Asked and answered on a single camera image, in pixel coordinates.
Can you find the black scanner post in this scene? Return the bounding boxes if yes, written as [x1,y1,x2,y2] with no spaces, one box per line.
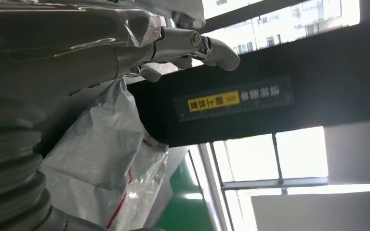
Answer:
[127,16,370,147]

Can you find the dark window frame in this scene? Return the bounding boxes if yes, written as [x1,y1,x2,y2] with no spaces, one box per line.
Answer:
[188,126,370,231]

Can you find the yellow and black post label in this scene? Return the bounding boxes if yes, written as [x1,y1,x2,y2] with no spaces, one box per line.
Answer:
[173,76,294,123]

